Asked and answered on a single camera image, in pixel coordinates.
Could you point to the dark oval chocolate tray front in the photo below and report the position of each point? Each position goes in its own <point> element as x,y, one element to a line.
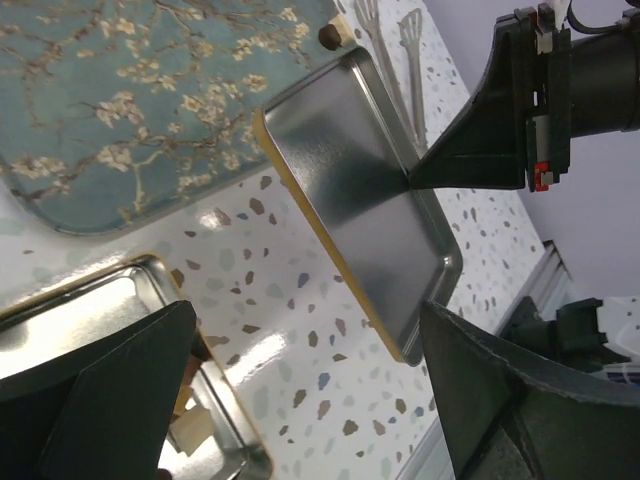
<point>329,37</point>

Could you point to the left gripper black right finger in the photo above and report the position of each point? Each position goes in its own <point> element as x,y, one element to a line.
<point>593,433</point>

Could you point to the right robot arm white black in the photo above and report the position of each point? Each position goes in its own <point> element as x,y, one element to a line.
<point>604,70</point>

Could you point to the white cube chocolate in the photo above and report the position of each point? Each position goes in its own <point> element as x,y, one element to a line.
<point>189,427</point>

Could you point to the silver metal tin lid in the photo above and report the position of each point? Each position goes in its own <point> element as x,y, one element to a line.
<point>337,143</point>

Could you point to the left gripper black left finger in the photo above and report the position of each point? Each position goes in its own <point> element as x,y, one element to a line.
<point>101,411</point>

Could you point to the gold metal tin box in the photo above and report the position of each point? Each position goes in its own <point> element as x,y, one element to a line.
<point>88,309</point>

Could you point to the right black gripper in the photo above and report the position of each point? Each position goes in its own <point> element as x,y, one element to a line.
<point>485,145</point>

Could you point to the floral teal serving tray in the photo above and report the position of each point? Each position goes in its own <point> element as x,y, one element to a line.
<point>115,111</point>

